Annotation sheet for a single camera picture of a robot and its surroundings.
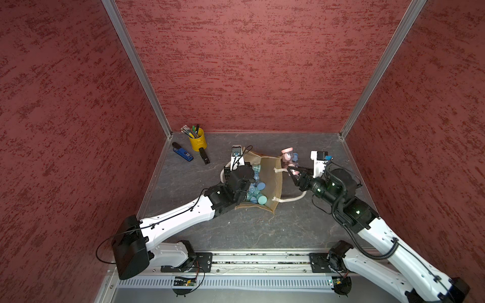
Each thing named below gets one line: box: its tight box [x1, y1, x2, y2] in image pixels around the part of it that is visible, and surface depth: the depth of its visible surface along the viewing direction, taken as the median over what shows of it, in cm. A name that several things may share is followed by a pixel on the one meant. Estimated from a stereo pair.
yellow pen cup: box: [188, 127, 208, 153], surface depth 109 cm
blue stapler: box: [172, 147, 194, 162], surface depth 109 cm
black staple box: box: [198, 147, 211, 165], surface depth 109 cm
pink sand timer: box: [281, 147, 294, 165], surface depth 70 cm
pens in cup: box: [180, 123, 201, 139], surface depth 105 cm
